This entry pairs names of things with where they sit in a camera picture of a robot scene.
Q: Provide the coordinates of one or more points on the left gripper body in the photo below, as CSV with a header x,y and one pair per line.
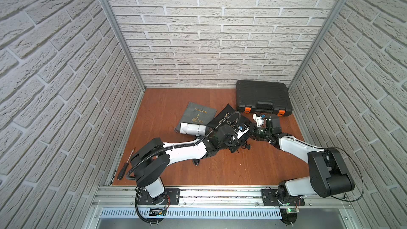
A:
x,y
235,141

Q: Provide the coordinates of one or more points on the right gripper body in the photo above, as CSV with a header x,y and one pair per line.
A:
x,y
258,132

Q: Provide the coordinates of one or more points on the black drawstring bag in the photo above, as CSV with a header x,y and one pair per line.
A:
x,y
228,116

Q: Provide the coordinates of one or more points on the white hair dryer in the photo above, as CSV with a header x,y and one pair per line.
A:
x,y
192,128

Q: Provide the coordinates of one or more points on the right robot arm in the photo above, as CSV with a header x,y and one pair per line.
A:
x,y
328,173

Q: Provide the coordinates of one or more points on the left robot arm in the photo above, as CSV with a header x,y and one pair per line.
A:
x,y
151,160

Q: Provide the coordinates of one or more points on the black plastic tool case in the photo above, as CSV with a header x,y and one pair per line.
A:
x,y
263,97

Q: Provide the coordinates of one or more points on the black screwdriver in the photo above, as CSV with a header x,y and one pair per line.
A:
x,y
123,170

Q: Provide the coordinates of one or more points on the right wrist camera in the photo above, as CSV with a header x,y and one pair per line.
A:
x,y
259,120

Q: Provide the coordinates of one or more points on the grey drawstring bag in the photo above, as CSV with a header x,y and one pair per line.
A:
x,y
196,114

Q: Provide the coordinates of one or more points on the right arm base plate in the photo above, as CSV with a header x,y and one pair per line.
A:
x,y
283,197

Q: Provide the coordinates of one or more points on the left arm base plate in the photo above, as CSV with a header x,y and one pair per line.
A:
x,y
170,196

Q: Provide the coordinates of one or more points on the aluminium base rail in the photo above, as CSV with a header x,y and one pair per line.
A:
x,y
234,202

